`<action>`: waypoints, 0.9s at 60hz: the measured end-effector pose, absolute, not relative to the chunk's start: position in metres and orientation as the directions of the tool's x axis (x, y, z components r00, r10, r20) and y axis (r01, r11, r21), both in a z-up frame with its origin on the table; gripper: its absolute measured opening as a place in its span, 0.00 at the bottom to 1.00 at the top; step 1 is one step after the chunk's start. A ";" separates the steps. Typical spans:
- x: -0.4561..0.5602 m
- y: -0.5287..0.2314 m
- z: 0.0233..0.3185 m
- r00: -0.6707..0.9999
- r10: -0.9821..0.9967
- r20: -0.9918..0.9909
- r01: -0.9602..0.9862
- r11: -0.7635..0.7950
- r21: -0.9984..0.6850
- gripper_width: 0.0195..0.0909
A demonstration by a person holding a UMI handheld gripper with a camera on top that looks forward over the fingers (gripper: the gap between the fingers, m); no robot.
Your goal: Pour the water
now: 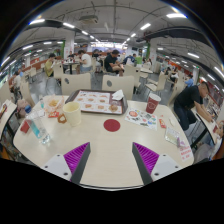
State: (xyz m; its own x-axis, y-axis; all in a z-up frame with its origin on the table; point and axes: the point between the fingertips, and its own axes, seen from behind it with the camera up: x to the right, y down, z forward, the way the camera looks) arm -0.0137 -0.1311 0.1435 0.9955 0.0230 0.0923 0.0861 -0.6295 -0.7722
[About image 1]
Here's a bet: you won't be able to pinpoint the white neighbouring table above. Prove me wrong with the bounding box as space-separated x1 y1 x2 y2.
0 99 18 139

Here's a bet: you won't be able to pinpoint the pink bag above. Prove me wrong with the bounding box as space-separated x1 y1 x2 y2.
15 99 31 118

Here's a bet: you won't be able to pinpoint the cream mug with brown handle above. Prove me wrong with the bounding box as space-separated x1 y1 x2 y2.
57 101 83 127

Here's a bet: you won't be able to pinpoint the red paper cup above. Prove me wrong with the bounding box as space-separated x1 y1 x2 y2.
145 92 162 115

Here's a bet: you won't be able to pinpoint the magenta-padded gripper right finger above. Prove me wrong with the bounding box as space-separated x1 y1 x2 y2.
131 141 183 186

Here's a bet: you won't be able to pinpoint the ceiling air conditioner unit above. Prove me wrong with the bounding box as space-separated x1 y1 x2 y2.
79 14 99 25

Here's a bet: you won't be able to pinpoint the person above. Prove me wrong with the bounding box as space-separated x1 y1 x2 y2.
77 49 93 74
173 81 214 132
103 49 125 77
184 73 195 88
44 53 57 78
9 70 24 101

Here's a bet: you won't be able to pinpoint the dark brown food tray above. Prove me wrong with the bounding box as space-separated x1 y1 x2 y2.
64 88 129 116

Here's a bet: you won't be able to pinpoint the colourful printed leaflet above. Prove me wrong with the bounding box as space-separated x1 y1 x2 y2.
124 107 158 131

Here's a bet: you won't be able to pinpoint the clear plastic packet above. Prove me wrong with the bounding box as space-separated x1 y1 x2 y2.
164 126 181 147

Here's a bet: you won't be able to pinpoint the far beige chairs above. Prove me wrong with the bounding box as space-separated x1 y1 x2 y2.
123 63 188 101

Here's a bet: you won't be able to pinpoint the printed paper tray liner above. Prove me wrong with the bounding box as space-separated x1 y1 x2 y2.
73 90 124 115

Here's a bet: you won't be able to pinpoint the flat red box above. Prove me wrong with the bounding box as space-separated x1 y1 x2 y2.
19 120 32 134

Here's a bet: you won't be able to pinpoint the clear blue-capped water bottle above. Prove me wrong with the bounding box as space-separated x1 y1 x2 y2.
23 104 52 145

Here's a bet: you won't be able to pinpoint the flat round red coaster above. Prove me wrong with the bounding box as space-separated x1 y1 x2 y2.
103 118 121 133

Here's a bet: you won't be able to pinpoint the clear bag with food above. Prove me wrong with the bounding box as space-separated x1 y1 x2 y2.
43 94 66 113

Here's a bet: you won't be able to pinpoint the white printed paper slip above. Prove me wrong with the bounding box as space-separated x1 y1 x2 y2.
178 144 194 163

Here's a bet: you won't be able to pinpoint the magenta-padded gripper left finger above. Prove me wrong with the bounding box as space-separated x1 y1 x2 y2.
41 141 92 186

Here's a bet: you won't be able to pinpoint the ceiling strip lights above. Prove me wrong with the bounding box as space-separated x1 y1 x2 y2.
1 12 224 79

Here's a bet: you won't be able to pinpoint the crumpled white napkin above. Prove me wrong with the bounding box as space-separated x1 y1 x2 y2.
111 89 125 101

